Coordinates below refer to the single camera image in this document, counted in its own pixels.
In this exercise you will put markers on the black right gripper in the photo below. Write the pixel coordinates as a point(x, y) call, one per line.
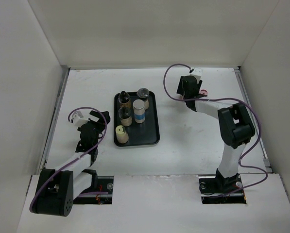
point(180, 90)

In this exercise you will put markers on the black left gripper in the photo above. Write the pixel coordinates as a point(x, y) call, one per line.
point(101, 126)

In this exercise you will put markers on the pink lid spice bottle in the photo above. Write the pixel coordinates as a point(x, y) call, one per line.
point(203, 92)

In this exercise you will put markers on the black cap sauce bottle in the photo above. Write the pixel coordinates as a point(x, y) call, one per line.
point(125, 116)
point(124, 99)

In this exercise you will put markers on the yellow lid spice bottle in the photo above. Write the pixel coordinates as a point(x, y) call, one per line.
point(121, 134)

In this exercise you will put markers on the white lid blue band bottle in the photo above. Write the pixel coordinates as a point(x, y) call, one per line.
point(139, 111)

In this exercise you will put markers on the clear dome lid spice bottle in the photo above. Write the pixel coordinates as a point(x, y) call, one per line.
point(143, 94)

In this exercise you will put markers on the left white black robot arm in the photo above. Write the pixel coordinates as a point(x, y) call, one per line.
point(73, 182)

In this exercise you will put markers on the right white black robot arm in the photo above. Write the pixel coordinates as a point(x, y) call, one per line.
point(236, 128)

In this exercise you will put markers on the black rectangular plastic tray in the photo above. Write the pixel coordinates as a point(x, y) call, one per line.
point(146, 133)

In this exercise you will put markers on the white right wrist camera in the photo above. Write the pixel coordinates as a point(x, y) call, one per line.
point(196, 72)

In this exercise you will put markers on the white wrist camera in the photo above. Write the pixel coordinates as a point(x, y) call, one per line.
point(196, 72)
point(78, 119)

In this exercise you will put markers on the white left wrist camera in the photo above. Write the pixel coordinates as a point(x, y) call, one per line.
point(78, 119)

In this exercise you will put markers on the left metal table rail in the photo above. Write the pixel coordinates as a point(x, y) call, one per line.
point(54, 118)

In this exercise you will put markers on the metal table rail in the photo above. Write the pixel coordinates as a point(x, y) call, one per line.
point(259, 150)
point(54, 118)

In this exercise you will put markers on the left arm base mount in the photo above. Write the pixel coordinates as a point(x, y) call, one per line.
point(100, 193)

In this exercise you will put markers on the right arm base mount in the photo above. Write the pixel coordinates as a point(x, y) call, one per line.
point(217, 190)

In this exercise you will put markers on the right metal table rail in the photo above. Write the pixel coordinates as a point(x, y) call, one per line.
point(259, 150)

